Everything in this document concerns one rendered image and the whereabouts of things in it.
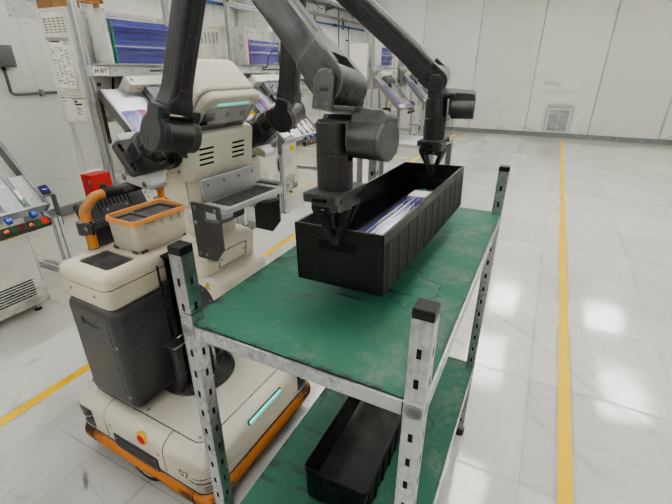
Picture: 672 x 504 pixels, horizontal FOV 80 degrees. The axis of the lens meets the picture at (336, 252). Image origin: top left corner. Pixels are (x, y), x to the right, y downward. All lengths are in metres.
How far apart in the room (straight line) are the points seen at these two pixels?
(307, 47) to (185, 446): 1.22
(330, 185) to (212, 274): 0.69
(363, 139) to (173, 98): 0.47
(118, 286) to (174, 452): 0.55
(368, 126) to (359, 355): 0.35
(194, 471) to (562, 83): 9.48
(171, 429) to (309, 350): 0.95
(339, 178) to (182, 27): 0.46
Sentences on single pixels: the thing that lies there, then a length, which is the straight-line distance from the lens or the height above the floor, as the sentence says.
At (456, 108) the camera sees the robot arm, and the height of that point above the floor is 1.27.
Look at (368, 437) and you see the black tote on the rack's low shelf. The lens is 1.33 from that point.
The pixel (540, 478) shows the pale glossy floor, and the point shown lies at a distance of 1.85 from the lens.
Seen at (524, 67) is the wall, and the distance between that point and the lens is 9.99.
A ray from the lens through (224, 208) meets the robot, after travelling 1.07.
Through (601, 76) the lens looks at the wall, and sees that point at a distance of 10.00.
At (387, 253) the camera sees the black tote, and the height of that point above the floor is 1.09.
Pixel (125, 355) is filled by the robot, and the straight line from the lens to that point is 1.49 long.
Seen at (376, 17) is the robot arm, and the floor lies 1.48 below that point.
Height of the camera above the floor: 1.37
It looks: 25 degrees down
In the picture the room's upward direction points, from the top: straight up
